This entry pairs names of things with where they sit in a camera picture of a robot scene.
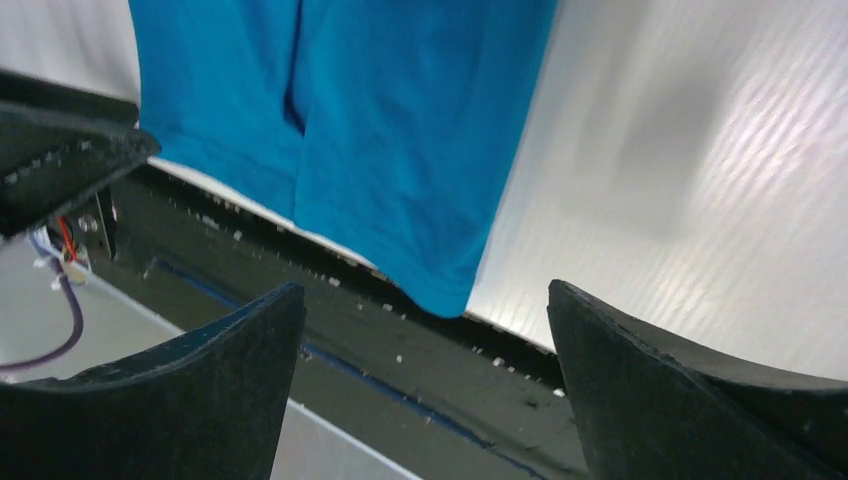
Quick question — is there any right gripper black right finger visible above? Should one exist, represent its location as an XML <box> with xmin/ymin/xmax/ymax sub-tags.
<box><xmin>547</xmin><ymin>280</ymin><xmax>847</xmax><ymax>479</ymax></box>

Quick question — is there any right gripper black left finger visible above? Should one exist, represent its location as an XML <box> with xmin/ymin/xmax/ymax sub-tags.
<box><xmin>0</xmin><ymin>282</ymin><xmax>307</xmax><ymax>480</ymax></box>

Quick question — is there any bright blue t-shirt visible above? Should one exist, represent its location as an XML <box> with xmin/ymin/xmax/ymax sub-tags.
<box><xmin>129</xmin><ymin>1</ymin><xmax>557</xmax><ymax>318</ymax></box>

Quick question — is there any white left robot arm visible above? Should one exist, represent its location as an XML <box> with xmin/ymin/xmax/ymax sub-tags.
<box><xmin>1</xmin><ymin>70</ymin><xmax>160</xmax><ymax>243</ymax></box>

